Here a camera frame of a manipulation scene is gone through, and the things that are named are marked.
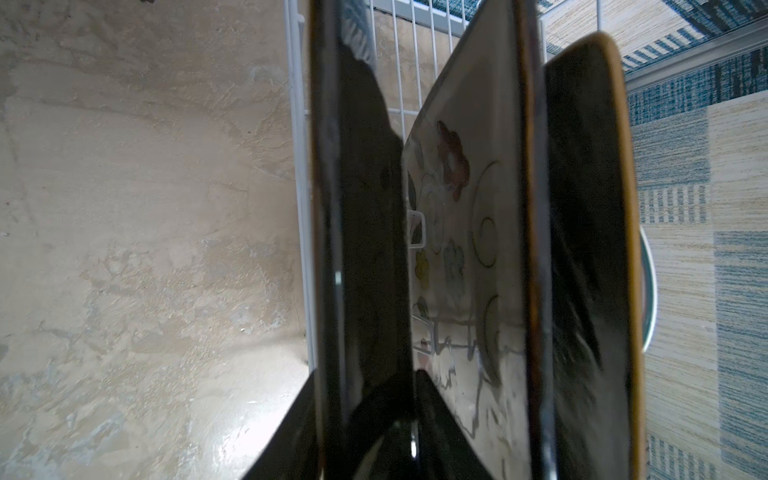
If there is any white round plate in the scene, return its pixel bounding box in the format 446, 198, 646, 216
640, 228, 658, 352

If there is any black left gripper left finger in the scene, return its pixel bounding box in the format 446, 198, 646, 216
243, 372, 318, 480

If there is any white wire dish rack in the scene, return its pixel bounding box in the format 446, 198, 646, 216
283, 0, 604, 370

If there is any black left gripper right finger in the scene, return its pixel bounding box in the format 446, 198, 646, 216
414, 370, 491, 480

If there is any floral square plate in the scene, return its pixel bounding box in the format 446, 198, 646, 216
403, 1, 557, 479
309, 1, 413, 479

